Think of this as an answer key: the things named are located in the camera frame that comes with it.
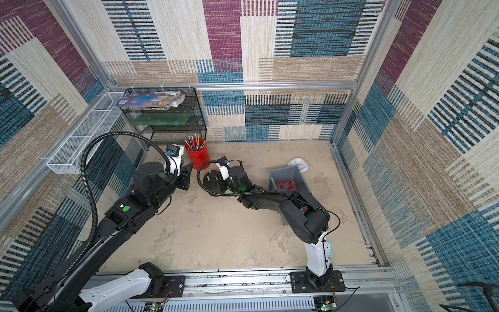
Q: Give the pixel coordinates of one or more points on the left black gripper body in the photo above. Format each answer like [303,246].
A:
[183,180]

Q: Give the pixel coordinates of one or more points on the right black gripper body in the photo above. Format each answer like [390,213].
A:
[212,181]

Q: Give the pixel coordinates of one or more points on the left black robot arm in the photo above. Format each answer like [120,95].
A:
[153,184]

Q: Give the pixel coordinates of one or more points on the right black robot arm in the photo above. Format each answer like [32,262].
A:
[252,196]

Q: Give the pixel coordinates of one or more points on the black dome screw base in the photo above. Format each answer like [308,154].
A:
[210,182]

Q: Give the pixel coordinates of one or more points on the red sleeves in bin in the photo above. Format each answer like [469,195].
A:
[286,185]

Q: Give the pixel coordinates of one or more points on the red pen cup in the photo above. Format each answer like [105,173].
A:
[197,150]

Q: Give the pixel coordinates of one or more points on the green board on shelf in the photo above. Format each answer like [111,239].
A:
[161,119]

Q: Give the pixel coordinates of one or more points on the grey plastic parts bin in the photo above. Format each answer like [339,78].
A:
[301,197]

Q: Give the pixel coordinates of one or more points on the round white clock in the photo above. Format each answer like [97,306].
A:
[302,165]

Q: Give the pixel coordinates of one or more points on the colourful book on shelf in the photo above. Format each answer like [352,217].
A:
[151,100]

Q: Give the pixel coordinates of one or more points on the small teal square clock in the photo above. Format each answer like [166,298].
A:
[328,246]

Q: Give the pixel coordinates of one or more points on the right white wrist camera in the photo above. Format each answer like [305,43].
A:
[223,167]

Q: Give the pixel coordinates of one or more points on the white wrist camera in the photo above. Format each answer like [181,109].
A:
[175,153]
[223,167]

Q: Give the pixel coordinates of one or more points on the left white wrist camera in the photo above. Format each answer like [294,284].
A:
[175,153]

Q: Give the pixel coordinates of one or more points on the black wire shelf rack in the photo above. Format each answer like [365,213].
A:
[172,134]

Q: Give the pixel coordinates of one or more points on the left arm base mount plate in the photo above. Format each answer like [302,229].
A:
[172,286]

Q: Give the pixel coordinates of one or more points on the white mesh wall basket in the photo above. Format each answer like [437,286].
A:
[99,120]

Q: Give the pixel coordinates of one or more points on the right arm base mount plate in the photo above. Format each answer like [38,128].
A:
[305,282]

